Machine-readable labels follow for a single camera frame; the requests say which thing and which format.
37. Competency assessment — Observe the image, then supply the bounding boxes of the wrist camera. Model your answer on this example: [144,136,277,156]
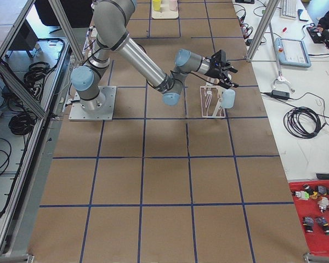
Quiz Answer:
[210,49,226,67]

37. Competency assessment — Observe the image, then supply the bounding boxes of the white keyboard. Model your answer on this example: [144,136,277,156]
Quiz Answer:
[280,0,297,20]

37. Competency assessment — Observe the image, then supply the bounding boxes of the yellow cup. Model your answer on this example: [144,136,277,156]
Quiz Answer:
[152,0,161,12]

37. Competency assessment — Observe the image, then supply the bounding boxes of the blue teach pendant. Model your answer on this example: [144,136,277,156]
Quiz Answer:
[275,37,311,68]

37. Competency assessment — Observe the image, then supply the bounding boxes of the coiled black cable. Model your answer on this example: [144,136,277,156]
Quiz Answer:
[283,106,323,139]

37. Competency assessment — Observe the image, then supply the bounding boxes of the cream rabbit tray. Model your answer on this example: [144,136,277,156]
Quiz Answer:
[151,0,179,20]

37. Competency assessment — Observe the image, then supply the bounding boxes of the red parts bin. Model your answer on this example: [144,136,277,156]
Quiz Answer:
[289,180,329,256]

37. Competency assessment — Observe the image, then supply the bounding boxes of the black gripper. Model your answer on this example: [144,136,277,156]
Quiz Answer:
[207,58,239,89]

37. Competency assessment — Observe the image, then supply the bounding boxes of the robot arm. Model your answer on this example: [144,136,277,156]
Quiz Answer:
[71,1,238,111]

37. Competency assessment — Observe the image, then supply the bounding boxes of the white wire cup rack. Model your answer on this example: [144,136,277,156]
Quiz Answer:
[200,77,226,118]

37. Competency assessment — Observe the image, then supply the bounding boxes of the black power adapter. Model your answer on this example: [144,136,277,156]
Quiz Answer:
[271,90,290,100]

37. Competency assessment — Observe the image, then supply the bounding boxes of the pink cup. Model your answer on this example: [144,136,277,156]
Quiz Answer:
[168,0,178,11]

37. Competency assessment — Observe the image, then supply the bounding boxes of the light blue cup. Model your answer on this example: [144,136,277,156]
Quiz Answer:
[221,89,236,109]

